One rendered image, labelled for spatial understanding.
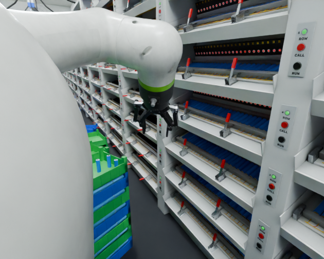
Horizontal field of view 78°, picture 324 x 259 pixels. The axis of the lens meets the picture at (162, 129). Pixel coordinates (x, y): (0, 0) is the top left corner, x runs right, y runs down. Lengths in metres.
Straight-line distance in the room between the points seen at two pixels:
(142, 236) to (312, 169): 0.99
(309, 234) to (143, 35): 0.69
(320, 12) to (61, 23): 0.53
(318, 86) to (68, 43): 0.54
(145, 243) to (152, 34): 1.13
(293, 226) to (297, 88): 0.41
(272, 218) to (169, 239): 0.71
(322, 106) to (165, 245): 1.03
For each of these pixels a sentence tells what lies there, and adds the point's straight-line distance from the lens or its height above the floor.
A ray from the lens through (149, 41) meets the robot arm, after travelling 0.41.
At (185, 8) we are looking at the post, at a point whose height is 1.23.
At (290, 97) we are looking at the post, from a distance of 0.63.
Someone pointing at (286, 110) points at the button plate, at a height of 0.86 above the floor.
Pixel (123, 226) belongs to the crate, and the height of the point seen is 0.19.
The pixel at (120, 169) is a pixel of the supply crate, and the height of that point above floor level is 0.51.
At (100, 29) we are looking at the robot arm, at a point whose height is 1.04.
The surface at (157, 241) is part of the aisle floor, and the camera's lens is 1.33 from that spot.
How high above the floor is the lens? 0.99
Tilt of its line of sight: 19 degrees down
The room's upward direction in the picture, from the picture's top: straight up
